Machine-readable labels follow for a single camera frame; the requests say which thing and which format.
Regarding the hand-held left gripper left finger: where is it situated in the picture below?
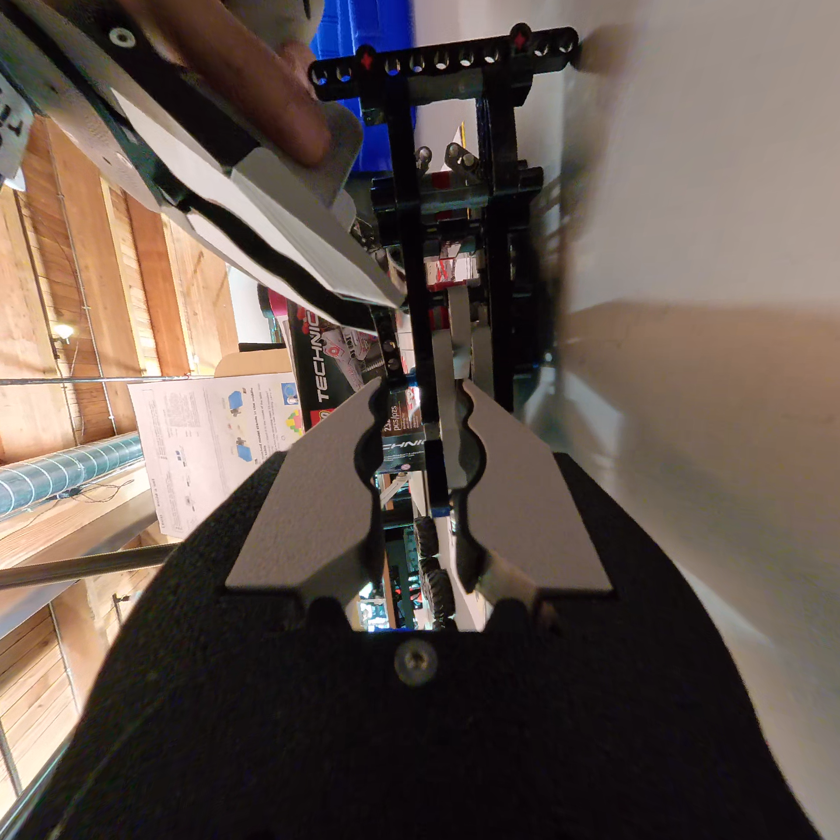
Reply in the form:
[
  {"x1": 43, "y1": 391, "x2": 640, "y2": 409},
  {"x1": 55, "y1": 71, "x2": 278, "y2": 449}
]
[{"x1": 225, "y1": 377, "x2": 388, "y2": 614}]

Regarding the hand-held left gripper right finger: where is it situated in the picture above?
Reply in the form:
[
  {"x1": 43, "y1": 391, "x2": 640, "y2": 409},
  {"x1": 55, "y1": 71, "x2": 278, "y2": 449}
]
[{"x1": 451, "y1": 379, "x2": 616, "y2": 603}]

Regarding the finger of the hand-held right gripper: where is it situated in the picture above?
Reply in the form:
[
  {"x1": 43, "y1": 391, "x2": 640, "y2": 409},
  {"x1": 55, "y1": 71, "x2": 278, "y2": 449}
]
[
  {"x1": 112, "y1": 87, "x2": 406, "y2": 311},
  {"x1": 185, "y1": 210, "x2": 380, "y2": 332}
]

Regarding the grey red brick truck model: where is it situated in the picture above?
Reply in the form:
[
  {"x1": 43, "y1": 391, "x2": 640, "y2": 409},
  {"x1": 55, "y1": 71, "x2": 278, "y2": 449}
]
[{"x1": 307, "y1": 23, "x2": 583, "y2": 526}]

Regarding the grey desk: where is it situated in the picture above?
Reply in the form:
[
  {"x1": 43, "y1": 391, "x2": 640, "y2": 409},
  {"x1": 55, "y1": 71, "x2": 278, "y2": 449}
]
[{"x1": 420, "y1": 0, "x2": 840, "y2": 840}]

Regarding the person's right hand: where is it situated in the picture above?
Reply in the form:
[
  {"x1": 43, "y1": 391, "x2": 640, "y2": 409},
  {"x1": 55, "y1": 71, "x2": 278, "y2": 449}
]
[{"x1": 125, "y1": 0, "x2": 332, "y2": 166}]

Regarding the printed instruction sign board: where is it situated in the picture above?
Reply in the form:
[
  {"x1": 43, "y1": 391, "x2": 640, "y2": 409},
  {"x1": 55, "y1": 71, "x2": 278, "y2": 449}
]
[{"x1": 128, "y1": 348, "x2": 306, "y2": 542}]

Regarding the black toy set box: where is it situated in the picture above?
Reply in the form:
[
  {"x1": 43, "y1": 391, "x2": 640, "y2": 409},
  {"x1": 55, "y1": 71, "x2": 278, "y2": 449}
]
[{"x1": 285, "y1": 298, "x2": 434, "y2": 473}]

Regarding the blue plastic bin square tag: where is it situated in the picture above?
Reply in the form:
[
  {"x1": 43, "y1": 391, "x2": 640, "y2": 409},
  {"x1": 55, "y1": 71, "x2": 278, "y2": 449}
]
[{"x1": 308, "y1": 0, "x2": 422, "y2": 179}]

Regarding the metal pipe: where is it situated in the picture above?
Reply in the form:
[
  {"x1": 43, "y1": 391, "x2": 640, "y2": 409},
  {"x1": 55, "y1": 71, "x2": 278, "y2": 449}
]
[{"x1": 0, "y1": 543, "x2": 179, "y2": 589}]

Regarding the spiral metal duct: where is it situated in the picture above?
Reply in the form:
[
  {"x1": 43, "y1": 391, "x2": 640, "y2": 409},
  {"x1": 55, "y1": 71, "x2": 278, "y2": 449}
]
[{"x1": 0, "y1": 433, "x2": 145, "y2": 522}]

